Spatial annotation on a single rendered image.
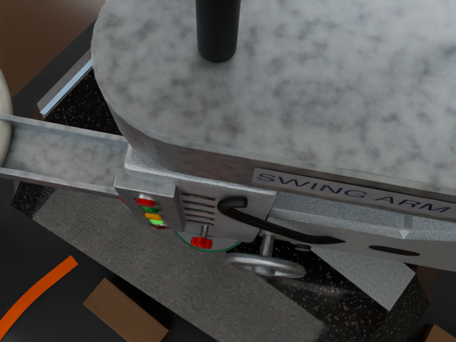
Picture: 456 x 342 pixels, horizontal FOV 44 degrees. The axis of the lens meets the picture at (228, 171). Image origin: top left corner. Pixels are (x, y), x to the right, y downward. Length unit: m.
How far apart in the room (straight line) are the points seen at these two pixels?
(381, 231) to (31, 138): 0.74
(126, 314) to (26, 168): 0.97
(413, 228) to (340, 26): 0.37
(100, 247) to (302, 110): 1.11
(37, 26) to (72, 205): 1.20
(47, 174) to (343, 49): 0.77
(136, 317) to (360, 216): 1.34
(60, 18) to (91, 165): 1.48
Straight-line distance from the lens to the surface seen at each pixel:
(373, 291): 1.45
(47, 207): 1.66
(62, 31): 2.59
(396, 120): 0.59
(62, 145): 1.23
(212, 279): 1.47
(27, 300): 2.28
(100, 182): 1.19
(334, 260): 1.43
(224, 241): 1.35
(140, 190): 0.73
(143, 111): 0.56
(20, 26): 2.65
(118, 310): 2.09
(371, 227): 0.88
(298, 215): 0.86
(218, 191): 0.71
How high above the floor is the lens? 2.20
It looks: 75 degrees down
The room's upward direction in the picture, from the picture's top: 7 degrees clockwise
